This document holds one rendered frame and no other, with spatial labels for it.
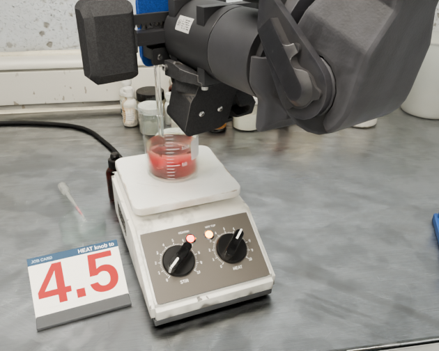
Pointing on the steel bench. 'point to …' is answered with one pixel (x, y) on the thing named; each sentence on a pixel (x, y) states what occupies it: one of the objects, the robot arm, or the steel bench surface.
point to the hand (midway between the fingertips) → (160, 21)
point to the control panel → (202, 258)
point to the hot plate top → (141, 205)
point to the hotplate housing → (141, 225)
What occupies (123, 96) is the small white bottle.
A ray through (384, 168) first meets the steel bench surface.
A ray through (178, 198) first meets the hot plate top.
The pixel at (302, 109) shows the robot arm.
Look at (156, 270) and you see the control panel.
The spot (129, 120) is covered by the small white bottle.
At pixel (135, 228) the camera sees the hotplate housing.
